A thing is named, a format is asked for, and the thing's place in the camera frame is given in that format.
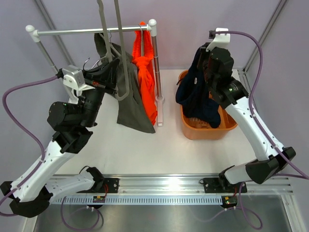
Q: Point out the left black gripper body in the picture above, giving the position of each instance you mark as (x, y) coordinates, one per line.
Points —
(95, 81)

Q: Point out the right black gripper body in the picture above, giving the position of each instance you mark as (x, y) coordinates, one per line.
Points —
(203, 64)

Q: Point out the navy blue shorts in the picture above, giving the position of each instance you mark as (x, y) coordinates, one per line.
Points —
(194, 97)

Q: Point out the olive green shorts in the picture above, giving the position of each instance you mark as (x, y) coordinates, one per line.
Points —
(131, 112)

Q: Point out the orange shorts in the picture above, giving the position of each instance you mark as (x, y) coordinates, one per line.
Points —
(146, 77)

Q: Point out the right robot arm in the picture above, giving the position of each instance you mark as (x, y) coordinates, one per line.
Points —
(271, 155)

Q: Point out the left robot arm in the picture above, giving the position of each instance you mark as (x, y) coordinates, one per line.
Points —
(33, 192)

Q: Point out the orange plastic basket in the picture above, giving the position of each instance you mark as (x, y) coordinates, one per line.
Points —
(196, 129)

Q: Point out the silver clothes rack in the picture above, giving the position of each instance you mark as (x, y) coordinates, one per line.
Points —
(151, 27)

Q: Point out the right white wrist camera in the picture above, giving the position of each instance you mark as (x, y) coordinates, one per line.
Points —
(220, 38)

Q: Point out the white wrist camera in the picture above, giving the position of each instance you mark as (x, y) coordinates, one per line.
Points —
(74, 82)
(220, 38)

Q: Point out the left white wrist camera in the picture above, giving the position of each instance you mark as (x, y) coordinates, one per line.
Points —
(74, 82)

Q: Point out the white slotted cable duct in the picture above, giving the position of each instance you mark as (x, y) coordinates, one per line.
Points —
(140, 200)

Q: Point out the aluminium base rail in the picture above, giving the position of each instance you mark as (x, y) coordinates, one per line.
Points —
(189, 184)

